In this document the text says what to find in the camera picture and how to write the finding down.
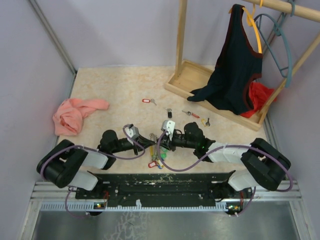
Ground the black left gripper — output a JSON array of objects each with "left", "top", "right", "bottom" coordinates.
[{"left": 111, "top": 133, "right": 156, "bottom": 155}]

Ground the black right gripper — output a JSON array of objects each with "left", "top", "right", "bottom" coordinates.
[{"left": 156, "top": 129, "right": 197, "bottom": 152}]

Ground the large keyring with coloured tags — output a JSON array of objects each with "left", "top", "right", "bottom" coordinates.
[{"left": 148, "top": 133, "right": 168, "bottom": 169}]

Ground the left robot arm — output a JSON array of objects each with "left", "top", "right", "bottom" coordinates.
[{"left": 36, "top": 125, "right": 156, "bottom": 199}]

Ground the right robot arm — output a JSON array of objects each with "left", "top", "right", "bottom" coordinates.
[{"left": 157, "top": 120, "right": 293, "bottom": 198}]

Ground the key with black fob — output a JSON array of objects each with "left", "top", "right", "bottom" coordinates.
[{"left": 164, "top": 108, "right": 173, "bottom": 119}]

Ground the key with long red tag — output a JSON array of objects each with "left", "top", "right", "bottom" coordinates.
[{"left": 182, "top": 110, "right": 200, "bottom": 119}]

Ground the pink crumpled cloth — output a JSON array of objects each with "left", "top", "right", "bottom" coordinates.
[{"left": 52, "top": 98, "right": 110, "bottom": 136}]

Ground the red cloth in rack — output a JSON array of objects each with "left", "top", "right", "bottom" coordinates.
[{"left": 240, "top": 82, "right": 274, "bottom": 118}]

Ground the dark navy tank top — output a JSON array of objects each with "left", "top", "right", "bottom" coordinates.
[{"left": 187, "top": 4, "right": 263, "bottom": 118}]

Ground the yellow clothes hanger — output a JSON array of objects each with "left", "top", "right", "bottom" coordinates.
[{"left": 242, "top": 3, "right": 263, "bottom": 54}]

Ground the blue-grey clothes hanger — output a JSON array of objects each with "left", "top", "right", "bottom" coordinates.
[{"left": 254, "top": 12, "right": 293, "bottom": 88}]

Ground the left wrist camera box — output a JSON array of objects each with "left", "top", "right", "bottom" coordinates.
[{"left": 124, "top": 124, "right": 140, "bottom": 141}]

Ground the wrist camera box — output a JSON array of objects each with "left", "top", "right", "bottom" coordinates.
[
  {"left": 161, "top": 120, "right": 176, "bottom": 137},
  {"left": 124, "top": 124, "right": 140, "bottom": 141}
]

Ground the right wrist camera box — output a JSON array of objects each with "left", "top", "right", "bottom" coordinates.
[{"left": 161, "top": 120, "right": 176, "bottom": 137}]

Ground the key with yellow ring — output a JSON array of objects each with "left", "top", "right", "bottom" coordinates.
[{"left": 201, "top": 117, "right": 211, "bottom": 127}]

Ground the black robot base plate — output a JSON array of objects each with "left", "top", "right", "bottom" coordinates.
[{"left": 75, "top": 172, "right": 253, "bottom": 213}]

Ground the grey wall corner rail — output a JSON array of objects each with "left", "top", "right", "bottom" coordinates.
[{"left": 27, "top": 0, "right": 78, "bottom": 76}]

